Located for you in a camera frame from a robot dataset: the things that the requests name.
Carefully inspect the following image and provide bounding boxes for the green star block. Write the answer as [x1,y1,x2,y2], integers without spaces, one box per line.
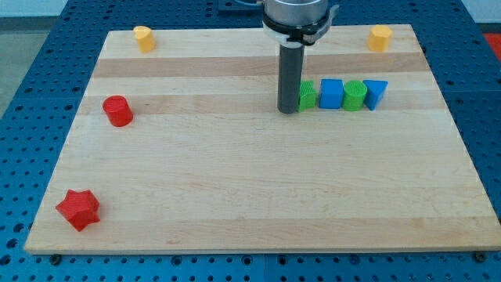
[298,81,317,112]

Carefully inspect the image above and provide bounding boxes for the blue triangle block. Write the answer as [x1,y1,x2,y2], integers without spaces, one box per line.
[362,80,388,110]

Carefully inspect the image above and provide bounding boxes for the red cylinder block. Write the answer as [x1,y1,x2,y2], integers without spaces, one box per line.
[102,96,133,127]

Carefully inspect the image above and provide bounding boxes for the red star block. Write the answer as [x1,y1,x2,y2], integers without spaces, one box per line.
[56,190,100,232]

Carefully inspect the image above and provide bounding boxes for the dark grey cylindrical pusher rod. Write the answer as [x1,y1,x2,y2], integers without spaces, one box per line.
[277,45,305,114]

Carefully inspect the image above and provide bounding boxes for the green cylinder block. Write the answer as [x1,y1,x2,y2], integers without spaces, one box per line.
[341,80,368,111]

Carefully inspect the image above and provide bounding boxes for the blue cube block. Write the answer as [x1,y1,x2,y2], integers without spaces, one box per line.
[319,78,344,109]

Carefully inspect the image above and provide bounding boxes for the yellow heart block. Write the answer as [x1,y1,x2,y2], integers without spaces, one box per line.
[133,26,157,53]

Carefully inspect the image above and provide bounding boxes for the light wooden board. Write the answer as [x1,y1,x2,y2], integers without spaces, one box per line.
[24,24,500,255]

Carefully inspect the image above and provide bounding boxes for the yellow hexagon block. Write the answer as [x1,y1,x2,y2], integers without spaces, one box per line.
[367,24,393,52]

